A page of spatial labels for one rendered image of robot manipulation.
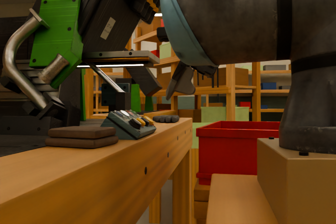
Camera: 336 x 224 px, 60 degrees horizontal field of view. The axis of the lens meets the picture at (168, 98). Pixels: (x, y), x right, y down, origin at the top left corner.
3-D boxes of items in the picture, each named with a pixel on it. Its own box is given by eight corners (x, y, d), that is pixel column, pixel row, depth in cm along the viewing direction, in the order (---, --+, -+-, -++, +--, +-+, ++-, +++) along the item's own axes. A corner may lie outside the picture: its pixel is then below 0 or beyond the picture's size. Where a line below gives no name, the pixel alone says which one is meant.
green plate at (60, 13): (82, 76, 82) (92, 11, 88) (68, 65, 75) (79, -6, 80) (45, 77, 84) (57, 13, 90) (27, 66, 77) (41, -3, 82)
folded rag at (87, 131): (43, 146, 49) (43, 128, 49) (74, 140, 56) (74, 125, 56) (93, 149, 45) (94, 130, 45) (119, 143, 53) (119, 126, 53)
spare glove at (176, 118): (156, 120, 131) (156, 114, 131) (180, 120, 130) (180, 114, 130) (148, 123, 111) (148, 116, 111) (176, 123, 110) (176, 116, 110)
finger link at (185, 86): (183, 109, 65) (203, 73, 65) (160, 96, 66) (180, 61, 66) (184, 109, 68) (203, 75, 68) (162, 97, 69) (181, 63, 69)
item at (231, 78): (228, 196, 310) (227, -27, 315) (129, 161, 500) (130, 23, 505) (261, 187, 340) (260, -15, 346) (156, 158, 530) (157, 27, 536)
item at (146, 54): (159, 67, 101) (159, 58, 101) (148, 60, 85) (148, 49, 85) (56, 69, 108) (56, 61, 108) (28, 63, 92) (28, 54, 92)
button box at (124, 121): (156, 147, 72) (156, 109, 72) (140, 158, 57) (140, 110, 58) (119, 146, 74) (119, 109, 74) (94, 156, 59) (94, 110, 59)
